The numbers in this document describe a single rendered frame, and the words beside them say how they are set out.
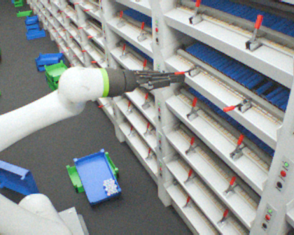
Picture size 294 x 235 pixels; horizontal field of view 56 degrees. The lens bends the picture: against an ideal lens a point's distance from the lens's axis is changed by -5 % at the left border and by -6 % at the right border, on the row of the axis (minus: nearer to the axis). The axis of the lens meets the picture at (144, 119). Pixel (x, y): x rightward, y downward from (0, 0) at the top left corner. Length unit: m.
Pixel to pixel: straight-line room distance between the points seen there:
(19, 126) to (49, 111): 0.10
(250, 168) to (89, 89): 0.56
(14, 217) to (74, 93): 0.39
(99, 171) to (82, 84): 1.14
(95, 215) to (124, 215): 0.17
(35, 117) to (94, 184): 1.03
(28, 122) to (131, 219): 1.01
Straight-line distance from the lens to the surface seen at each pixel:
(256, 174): 0.97
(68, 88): 0.85
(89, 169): 1.92
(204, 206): 1.35
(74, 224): 1.34
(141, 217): 1.75
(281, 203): 0.90
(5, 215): 0.86
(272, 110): 0.85
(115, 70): 0.90
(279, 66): 0.74
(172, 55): 1.22
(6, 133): 0.92
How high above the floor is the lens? 1.41
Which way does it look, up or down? 35 degrees down
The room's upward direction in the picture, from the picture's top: 4 degrees counter-clockwise
